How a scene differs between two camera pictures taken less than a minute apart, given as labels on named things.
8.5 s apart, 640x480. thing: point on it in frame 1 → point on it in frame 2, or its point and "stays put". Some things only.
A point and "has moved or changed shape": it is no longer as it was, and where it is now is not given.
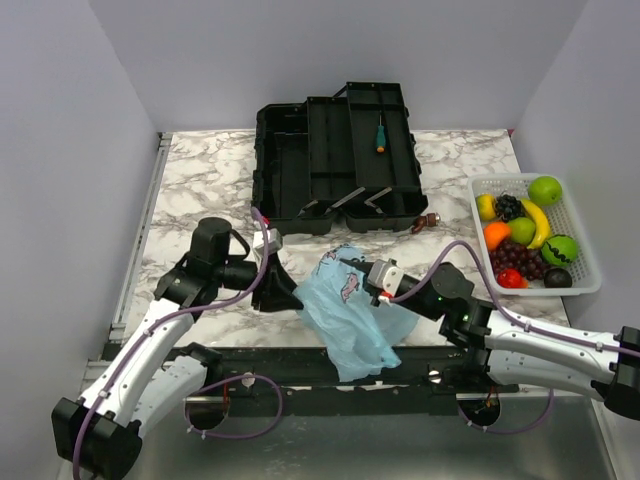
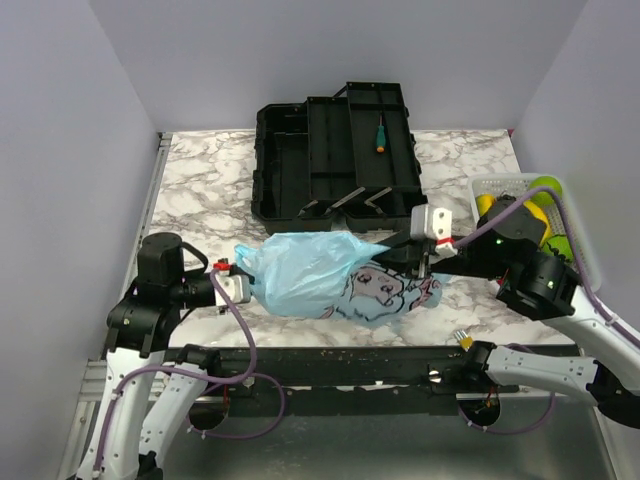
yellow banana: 541,224 stays put
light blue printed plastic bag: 363,336 has moved or changed shape
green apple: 545,191 stays put
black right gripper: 366,267 → 406,254
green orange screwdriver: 380,139 stays put
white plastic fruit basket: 563,220 stays put
